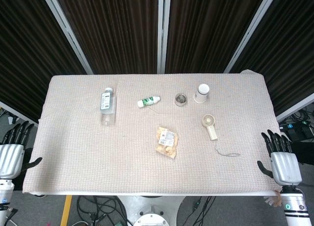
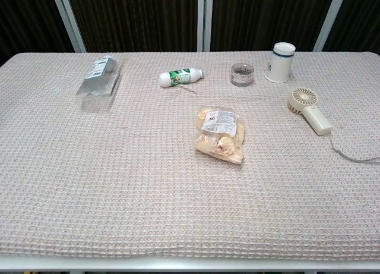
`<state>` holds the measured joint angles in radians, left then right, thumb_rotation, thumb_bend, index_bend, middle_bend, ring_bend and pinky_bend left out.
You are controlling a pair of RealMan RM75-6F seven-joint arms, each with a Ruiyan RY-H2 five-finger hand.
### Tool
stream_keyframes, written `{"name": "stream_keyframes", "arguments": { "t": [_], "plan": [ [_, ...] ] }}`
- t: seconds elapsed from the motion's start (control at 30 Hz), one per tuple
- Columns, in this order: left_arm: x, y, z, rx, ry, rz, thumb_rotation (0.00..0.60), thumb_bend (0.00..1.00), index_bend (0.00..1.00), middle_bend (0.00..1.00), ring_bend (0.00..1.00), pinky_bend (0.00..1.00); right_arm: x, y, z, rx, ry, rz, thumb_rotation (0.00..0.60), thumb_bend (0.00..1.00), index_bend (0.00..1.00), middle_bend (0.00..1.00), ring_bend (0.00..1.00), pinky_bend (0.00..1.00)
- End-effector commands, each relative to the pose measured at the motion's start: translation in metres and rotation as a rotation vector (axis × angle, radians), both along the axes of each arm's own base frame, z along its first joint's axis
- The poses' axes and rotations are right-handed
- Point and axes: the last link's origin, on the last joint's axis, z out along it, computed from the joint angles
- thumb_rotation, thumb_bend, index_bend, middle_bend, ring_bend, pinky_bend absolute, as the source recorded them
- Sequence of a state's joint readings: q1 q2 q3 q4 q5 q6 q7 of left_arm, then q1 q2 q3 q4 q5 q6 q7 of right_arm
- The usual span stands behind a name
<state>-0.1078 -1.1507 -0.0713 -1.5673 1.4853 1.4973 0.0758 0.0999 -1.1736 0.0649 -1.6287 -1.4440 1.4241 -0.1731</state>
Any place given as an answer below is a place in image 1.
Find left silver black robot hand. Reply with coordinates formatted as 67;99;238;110
0;121;43;179

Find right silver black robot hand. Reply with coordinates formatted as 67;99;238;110
257;129;303;187

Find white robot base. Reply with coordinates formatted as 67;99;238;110
117;195;187;226

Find white handheld mini fan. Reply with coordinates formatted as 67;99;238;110
202;114;218;141

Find yellow floor tape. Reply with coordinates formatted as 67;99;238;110
60;195;73;226

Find white paper cup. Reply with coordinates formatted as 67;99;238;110
193;83;210;104

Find clear plastic water bottle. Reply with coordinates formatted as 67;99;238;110
99;87;116;126

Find clear bag of snacks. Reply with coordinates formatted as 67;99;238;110
154;126;179;160

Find beige woven tablecloth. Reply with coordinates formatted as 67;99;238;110
22;69;282;197

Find small white green bottle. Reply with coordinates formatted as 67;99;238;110
137;96;161;108

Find black floor cables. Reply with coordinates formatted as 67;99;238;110
76;196;128;226

